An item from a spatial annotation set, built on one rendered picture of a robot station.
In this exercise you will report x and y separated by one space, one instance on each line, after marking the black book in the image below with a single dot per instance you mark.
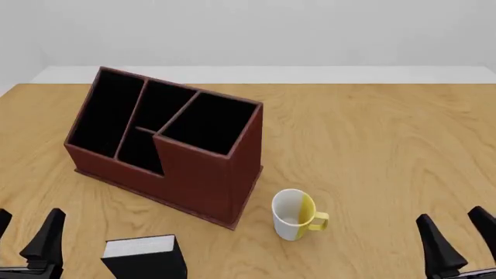
155 261

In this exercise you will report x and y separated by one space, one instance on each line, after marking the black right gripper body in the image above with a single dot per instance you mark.
465 275

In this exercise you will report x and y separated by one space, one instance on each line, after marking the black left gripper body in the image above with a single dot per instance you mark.
23 272

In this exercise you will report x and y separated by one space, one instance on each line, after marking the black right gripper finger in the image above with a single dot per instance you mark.
439 250
484 223

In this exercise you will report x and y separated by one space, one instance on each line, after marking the red-brown desk caddy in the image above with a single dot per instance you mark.
197 186

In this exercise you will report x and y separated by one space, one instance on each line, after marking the white and yellow mug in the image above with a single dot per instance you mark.
288 216

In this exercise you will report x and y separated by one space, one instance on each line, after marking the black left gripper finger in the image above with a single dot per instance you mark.
45 241
3 221

